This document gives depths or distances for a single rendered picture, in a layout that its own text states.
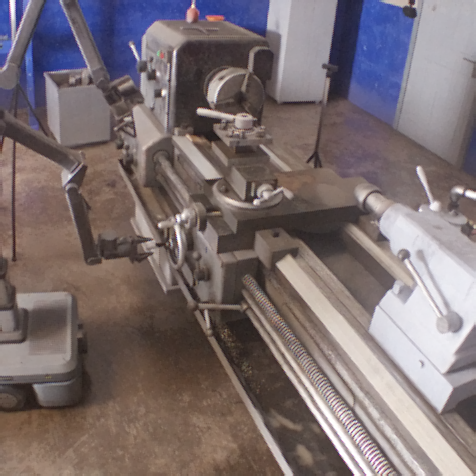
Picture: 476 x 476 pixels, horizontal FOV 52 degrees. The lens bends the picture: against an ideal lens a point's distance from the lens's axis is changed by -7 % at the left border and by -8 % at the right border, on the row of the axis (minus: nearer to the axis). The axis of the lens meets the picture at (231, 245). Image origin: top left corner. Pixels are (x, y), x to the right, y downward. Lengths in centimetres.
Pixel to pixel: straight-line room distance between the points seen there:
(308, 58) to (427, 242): 493
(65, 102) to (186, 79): 208
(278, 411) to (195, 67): 161
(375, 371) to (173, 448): 105
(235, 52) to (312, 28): 354
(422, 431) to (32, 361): 151
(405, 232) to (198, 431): 126
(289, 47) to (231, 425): 456
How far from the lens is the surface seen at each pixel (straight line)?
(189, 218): 182
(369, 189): 163
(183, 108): 261
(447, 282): 134
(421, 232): 141
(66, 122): 455
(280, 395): 188
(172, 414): 230
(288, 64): 606
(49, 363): 218
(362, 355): 145
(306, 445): 176
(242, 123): 188
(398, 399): 137
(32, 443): 226
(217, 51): 258
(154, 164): 271
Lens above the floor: 180
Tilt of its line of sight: 33 degrees down
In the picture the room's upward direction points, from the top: 6 degrees clockwise
